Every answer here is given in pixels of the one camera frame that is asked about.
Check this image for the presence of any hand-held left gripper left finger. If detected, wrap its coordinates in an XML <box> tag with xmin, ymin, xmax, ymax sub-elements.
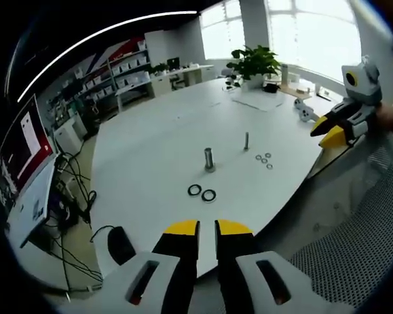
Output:
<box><xmin>98</xmin><ymin>219</ymin><xmax>200</xmax><ymax>314</ymax></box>

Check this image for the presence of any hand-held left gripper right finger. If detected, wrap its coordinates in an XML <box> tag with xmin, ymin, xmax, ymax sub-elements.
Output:
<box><xmin>215</xmin><ymin>218</ymin><xmax>319</xmax><ymax>314</ymax></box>

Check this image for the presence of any thick threaded metal stud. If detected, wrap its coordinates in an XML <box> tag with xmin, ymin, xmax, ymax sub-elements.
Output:
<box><xmin>203</xmin><ymin>147</ymin><xmax>216</xmax><ymax>173</ymax></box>

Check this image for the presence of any person's right hand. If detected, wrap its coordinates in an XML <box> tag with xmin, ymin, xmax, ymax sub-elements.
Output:
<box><xmin>376</xmin><ymin>93</ymin><xmax>393</xmax><ymax>134</ymax></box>

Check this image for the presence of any white game controller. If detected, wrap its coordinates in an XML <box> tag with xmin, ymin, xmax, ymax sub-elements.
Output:
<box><xmin>293</xmin><ymin>98</ymin><xmax>319</xmax><ymax>123</ymax></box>

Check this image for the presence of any light wooden board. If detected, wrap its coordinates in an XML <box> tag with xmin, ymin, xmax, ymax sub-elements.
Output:
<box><xmin>280</xmin><ymin>82</ymin><xmax>314</xmax><ymax>101</ymax></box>

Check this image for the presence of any black computer mouse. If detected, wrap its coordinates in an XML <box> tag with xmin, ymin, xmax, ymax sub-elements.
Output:
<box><xmin>107</xmin><ymin>226</ymin><xmax>137</xmax><ymax>266</ymax></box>

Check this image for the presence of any white plant pot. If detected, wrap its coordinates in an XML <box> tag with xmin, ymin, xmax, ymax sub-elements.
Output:
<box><xmin>241</xmin><ymin>73</ymin><xmax>267</xmax><ymax>92</ymax></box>

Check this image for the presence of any green potted plant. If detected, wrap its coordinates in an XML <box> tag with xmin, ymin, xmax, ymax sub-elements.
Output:
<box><xmin>226</xmin><ymin>44</ymin><xmax>282</xmax><ymax>81</ymax></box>

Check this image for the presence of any grey mesh chair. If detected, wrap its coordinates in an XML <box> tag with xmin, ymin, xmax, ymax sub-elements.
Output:
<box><xmin>286</xmin><ymin>130</ymin><xmax>393</xmax><ymax>309</ymax></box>

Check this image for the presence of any white side desk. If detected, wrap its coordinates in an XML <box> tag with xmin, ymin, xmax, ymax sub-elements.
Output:
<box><xmin>5</xmin><ymin>156</ymin><xmax>65</xmax><ymax>249</ymax></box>

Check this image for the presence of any white background desk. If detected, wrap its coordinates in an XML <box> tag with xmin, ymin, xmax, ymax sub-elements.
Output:
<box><xmin>149</xmin><ymin>64</ymin><xmax>215</xmax><ymax>97</ymax></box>

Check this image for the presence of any white floor cabinet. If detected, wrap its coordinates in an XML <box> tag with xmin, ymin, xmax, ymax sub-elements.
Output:
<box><xmin>53</xmin><ymin>116</ymin><xmax>88</xmax><ymax>155</ymax></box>

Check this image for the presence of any white shelving unit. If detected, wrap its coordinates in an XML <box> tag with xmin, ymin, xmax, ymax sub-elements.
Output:
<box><xmin>74</xmin><ymin>38</ymin><xmax>152</xmax><ymax>111</ymax></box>

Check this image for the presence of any large computer monitor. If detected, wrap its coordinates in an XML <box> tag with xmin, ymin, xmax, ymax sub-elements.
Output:
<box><xmin>0</xmin><ymin>94</ymin><xmax>59</xmax><ymax>210</ymax></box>

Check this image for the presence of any row of white storage bins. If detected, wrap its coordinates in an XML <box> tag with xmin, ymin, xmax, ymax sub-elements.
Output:
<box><xmin>81</xmin><ymin>55</ymin><xmax>150</xmax><ymax>99</ymax></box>

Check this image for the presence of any black mouse cable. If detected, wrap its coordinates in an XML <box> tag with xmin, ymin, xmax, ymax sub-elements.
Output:
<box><xmin>89</xmin><ymin>224</ymin><xmax>119</xmax><ymax>243</ymax></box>

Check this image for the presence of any bundle of black floor cables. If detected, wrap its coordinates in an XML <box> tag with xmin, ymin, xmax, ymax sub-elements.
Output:
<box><xmin>47</xmin><ymin>152</ymin><xmax>104</xmax><ymax>290</ymax></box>

